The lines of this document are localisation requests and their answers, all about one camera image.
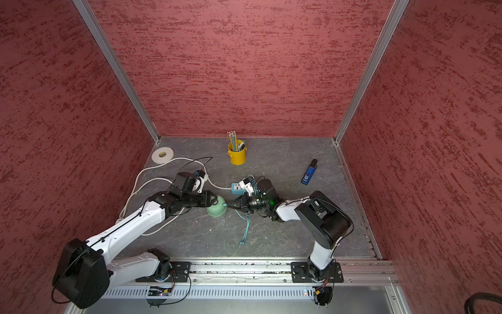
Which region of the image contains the yellow metal bucket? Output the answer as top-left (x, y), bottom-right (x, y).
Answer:
top-left (227, 143), bottom-right (247, 166)

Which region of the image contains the teal multi-head charging cable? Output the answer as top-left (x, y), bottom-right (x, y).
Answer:
top-left (234, 174), bottom-right (260, 246)

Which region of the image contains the white tape roll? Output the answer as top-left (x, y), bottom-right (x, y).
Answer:
top-left (151, 147), bottom-right (175, 165)

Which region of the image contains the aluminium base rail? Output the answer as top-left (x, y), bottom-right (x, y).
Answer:
top-left (76, 258), bottom-right (410, 313)

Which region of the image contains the white power strip cord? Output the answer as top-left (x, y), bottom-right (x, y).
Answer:
top-left (115, 156), bottom-right (233, 237)

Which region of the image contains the pencils bundle in bucket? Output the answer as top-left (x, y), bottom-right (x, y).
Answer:
top-left (228, 131), bottom-right (239, 152)

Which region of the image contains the teal power strip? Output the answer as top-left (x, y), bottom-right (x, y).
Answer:
top-left (231, 183), bottom-right (246, 195)

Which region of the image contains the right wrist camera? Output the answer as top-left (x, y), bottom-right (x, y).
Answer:
top-left (239, 178), bottom-right (256, 196)

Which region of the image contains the blue black handheld device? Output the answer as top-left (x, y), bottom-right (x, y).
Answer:
top-left (301, 159), bottom-right (318, 185)

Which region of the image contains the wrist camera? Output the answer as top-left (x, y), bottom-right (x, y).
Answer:
top-left (239, 178), bottom-right (256, 196)
top-left (193, 170), bottom-right (209, 193)

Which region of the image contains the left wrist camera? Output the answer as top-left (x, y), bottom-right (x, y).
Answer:
top-left (193, 170), bottom-right (209, 193)

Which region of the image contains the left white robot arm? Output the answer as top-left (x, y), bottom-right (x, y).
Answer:
top-left (52, 170), bottom-right (218, 309)

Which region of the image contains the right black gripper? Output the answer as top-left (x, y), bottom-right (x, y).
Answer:
top-left (227, 192), bottom-right (269, 213)

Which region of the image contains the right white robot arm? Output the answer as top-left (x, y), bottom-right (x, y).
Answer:
top-left (226, 179), bottom-right (354, 283)

